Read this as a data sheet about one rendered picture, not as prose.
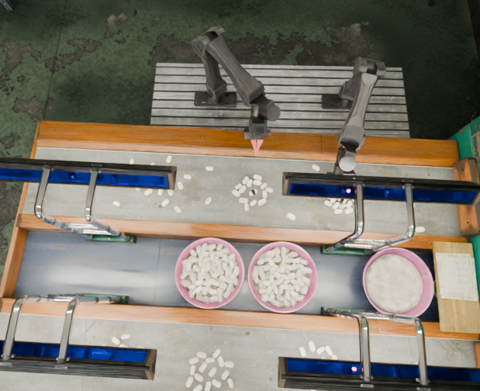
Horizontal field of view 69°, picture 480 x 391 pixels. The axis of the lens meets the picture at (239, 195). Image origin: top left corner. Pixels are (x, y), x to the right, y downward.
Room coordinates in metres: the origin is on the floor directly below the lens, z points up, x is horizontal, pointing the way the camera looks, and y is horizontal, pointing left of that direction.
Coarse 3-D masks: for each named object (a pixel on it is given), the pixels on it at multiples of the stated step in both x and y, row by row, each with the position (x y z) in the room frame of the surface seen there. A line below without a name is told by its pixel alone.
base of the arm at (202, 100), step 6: (198, 96) 0.90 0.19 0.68; (204, 96) 0.90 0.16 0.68; (222, 96) 0.89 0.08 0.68; (228, 96) 0.90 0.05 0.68; (198, 102) 0.86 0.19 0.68; (204, 102) 0.87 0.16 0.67; (210, 102) 0.86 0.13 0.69; (216, 102) 0.85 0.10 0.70; (222, 102) 0.86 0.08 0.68; (228, 102) 0.87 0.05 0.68
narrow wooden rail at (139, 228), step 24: (24, 216) 0.30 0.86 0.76; (72, 216) 0.30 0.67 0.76; (240, 240) 0.21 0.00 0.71; (264, 240) 0.21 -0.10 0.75; (288, 240) 0.20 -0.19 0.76; (312, 240) 0.20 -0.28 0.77; (336, 240) 0.20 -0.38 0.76; (408, 240) 0.20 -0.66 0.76; (432, 240) 0.20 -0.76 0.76; (456, 240) 0.20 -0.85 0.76
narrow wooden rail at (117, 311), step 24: (0, 312) -0.06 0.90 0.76; (24, 312) -0.06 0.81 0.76; (48, 312) -0.06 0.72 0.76; (96, 312) -0.06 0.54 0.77; (120, 312) -0.06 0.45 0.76; (144, 312) -0.06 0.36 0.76; (168, 312) -0.06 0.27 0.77; (192, 312) -0.06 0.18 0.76; (216, 312) -0.06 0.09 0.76; (240, 312) -0.06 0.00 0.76; (264, 312) -0.07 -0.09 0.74; (432, 336) -0.15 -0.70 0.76; (456, 336) -0.15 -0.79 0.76
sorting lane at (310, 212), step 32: (64, 160) 0.55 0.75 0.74; (96, 160) 0.55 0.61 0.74; (128, 160) 0.55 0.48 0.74; (160, 160) 0.55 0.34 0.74; (192, 160) 0.55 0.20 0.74; (224, 160) 0.55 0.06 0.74; (256, 160) 0.55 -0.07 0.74; (288, 160) 0.55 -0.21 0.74; (32, 192) 0.41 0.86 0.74; (64, 192) 0.41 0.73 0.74; (96, 192) 0.41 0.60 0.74; (128, 192) 0.41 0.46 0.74; (192, 192) 0.41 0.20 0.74; (224, 192) 0.41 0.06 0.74; (256, 224) 0.27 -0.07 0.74; (288, 224) 0.27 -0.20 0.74; (320, 224) 0.27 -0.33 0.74; (352, 224) 0.27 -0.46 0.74; (384, 224) 0.27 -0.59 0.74; (416, 224) 0.27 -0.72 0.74; (448, 224) 0.27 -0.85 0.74
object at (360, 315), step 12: (324, 312) -0.07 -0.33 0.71; (336, 312) -0.06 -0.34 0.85; (348, 312) -0.06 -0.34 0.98; (360, 312) -0.06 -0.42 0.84; (372, 312) -0.06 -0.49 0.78; (360, 324) -0.08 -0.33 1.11; (420, 324) -0.08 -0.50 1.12; (360, 336) -0.11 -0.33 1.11; (420, 336) -0.11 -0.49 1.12; (360, 348) -0.14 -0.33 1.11; (420, 348) -0.14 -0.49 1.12; (360, 360) -0.17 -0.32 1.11; (420, 360) -0.17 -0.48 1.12; (420, 372) -0.20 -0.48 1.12; (420, 384) -0.23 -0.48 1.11
